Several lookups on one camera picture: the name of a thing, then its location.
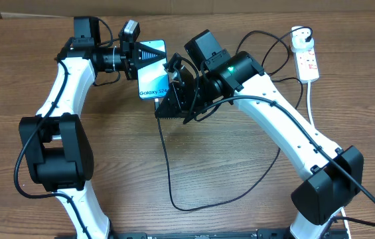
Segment Samsung Galaxy smartphone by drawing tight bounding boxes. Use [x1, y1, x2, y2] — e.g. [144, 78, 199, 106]
[137, 39, 169, 100]

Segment black USB charging cable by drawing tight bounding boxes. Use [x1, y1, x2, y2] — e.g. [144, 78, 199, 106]
[154, 26, 315, 212]

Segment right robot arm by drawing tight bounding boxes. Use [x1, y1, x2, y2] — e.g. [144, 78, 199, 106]
[155, 31, 364, 238]

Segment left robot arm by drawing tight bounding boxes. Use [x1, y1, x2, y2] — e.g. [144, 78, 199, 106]
[17, 17, 169, 238]

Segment white charger plug adapter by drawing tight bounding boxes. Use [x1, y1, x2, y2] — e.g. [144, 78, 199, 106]
[290, 26, 315, 52]

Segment white power strip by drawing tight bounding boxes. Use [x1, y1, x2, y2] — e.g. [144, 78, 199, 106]
[292, 47, 319, 84]

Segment cardboard panel at back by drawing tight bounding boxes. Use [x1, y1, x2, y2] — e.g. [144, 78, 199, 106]
[0, 0, 375, 18]

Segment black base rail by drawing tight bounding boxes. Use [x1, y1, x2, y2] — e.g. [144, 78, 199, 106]
[110, 228, 293, 239]

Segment white power strip cord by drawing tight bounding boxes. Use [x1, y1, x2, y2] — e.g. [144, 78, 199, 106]
[306, 81, 352, 239]

